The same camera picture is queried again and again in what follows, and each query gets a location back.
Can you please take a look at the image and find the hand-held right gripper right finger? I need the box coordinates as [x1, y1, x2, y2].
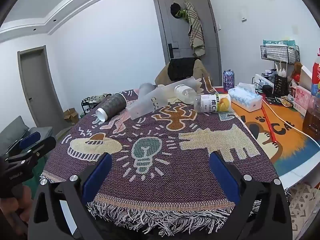
[209, 152, 292, 232]

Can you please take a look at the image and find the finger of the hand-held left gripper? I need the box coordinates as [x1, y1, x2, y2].
[11, 132, 41, 153]
[4, 137, 57, 163]

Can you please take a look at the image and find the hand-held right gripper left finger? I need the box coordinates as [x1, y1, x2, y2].
[29, 152, 113, 232]

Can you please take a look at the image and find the brown patterned paper cup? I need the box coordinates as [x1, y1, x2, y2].
[96, 92, 128, 122]

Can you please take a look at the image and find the frosted translucent tall bottle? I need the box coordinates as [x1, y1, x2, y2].
[126, 86, 176, 120]

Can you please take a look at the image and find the small frosted plastic cup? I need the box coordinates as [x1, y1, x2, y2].
[138, 82, 157, 98]

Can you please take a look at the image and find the long frosted plastic cup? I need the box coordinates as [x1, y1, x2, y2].
[156, 76, 203, 98]

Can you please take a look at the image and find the person's left hand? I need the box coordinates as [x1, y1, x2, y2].
[0, 185, 33, 232]

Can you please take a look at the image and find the grey sofa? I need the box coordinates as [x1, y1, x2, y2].
[0, 116, 53, 155]

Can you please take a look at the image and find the cardboard box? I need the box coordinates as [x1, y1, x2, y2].
[63, 108, 79, 125]

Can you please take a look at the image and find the plain grey door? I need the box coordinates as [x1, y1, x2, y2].
[17, 45, 63, 128]

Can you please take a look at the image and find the purple printed woven blanket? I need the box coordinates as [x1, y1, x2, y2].
[41, 76, 279, 235]

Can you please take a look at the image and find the black shoe rack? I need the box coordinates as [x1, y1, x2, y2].
[81, 94, 113, 117]

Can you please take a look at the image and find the red ruler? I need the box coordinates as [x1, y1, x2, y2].
[261, 104, 278, 143]

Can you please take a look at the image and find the orange cat print mat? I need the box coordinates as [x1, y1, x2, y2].
[215, 86, 320, 178]

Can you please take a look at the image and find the yellow label plastic bottle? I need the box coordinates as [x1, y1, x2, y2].
[194, 93, 232, 113]

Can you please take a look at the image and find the white tissue pack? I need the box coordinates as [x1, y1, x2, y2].
[228, 82, 263, 112]

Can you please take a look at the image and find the white patterned cloth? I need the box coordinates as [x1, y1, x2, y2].
[287, 182, 320, 240]

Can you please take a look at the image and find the clear plastic bottle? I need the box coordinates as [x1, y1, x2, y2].
[174, 85, 198, 105]

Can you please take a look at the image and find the purple drink can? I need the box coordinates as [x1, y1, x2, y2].
[223, 70, 236, 92]

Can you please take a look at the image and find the white power strip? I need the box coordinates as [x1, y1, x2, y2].
[252, 74, 275, 87]

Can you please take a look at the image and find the black mesh pen holder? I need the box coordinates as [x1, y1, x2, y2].
[273, 74, 288, 98]

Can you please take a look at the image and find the pink floral box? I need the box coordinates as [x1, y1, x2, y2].
[294, 85, 313, 110]

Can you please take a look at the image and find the black mesh chair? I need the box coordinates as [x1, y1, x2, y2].
[167, 58, 198, 81]

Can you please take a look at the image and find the brown plush toy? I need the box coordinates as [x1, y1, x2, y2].
[291, 61, 303, 82]

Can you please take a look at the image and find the white box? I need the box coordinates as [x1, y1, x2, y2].
[299, 65, 313, 90]

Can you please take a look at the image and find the red label drink bottle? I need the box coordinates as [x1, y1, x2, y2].
[311, 49, 320, 96]

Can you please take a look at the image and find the plaid scarf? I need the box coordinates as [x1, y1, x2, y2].
[184, 0, 206, 57]

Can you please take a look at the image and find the green plush toy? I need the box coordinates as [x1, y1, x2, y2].
[176, 9, 190, 22]

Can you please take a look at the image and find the black hat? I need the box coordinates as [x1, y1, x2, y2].
[170, 2, 184, 18]

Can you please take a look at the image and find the white cable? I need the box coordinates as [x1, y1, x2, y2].
[261, 100, 320, 148]

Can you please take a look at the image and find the black wire wall basket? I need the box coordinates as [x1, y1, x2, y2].
[260, 45, 300, 64]

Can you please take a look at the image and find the grey door with black handle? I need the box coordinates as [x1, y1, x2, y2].
[152, 0, 222, 86]

